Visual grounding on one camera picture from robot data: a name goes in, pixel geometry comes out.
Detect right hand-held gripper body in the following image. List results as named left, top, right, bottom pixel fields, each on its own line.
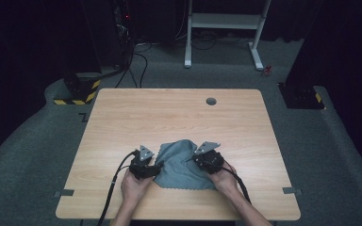
left=192, top=141, right=225, bottom=175

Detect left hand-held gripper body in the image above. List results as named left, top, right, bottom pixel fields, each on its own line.
left=128, top=144, right=156, bottom=181

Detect grey cloth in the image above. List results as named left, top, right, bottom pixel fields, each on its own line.
left=153, top=138, right=217, bottom=191

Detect person's left hand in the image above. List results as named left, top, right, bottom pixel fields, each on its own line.
left=121, top=170, right=156, bottom=209

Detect person's right hand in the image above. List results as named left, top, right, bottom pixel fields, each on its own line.
left=207, top=169, right=239, bottom=198

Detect grey tape strip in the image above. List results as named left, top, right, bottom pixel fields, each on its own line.
left=53, top=188, right=75, bottom=199
left=282, top=186, right=304, bottom=196

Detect black yellow striped base block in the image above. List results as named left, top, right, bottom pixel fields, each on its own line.
left=54, top=73, right=102, bottom=106

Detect dark equipment rack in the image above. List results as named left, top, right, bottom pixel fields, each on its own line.
left=112, top=0, right=137, bottom=69

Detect white metal stand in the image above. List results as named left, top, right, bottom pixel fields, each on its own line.
left=184, top=0, right=272, bottom=72

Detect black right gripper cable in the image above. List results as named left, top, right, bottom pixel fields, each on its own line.
left=221, top=159, right=253, bottom=205

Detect black floor cables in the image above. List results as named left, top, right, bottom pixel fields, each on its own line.
left=114, top=41, right=154, bottom=89

